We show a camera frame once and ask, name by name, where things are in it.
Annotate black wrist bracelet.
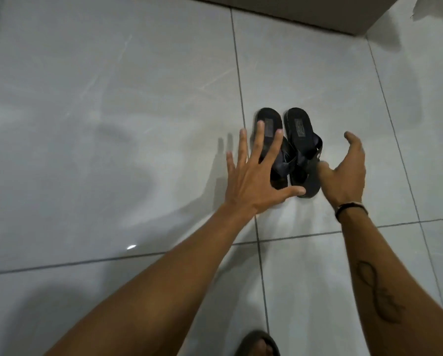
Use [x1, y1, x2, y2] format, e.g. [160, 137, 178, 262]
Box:
[334, 201, 369, 223]

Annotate black flip-flop sandal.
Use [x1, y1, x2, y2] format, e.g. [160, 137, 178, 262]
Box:
[254, 107, 297, 191]
[283, 107, 324, 199]

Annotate grey right foam slide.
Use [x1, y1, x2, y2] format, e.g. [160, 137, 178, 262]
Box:
[234, 330, 281, 356]

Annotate person's right hand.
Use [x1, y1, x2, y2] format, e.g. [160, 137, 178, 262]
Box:
[316, 131, 367, 210]

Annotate person's left forearm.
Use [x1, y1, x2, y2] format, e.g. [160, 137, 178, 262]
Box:
[45, 203, 258, 356]

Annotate person's right foot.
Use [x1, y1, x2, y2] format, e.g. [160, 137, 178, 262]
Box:
[252, 338, 275, 356]

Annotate white bed sheet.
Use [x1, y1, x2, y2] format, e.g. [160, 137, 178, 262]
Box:
[410, 0, 443, 23]

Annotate grey-brown bed base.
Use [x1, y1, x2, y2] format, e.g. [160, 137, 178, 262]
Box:
[180, 0, 403, 37]

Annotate person's left hand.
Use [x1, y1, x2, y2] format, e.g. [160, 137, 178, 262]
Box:
[225, 120, 307, 219]

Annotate person's right forearm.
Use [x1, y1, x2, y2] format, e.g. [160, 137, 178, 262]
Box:
[338, 207, 443, 356]

